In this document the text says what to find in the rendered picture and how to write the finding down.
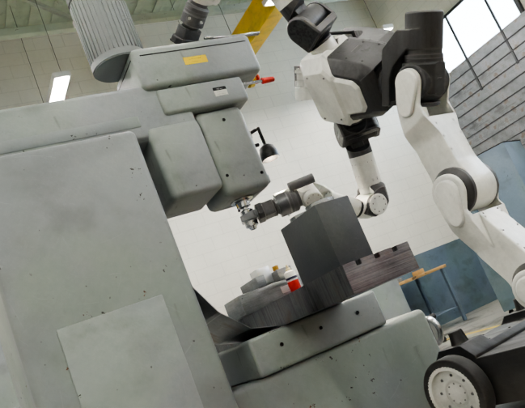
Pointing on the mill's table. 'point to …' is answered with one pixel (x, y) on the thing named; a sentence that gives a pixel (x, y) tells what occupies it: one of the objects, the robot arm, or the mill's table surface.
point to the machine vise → (256, 296)
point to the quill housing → (232, 156)
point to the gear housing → (203, 96)
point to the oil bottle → (291, 279)
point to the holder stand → (325, 237)
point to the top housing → (189, 64)
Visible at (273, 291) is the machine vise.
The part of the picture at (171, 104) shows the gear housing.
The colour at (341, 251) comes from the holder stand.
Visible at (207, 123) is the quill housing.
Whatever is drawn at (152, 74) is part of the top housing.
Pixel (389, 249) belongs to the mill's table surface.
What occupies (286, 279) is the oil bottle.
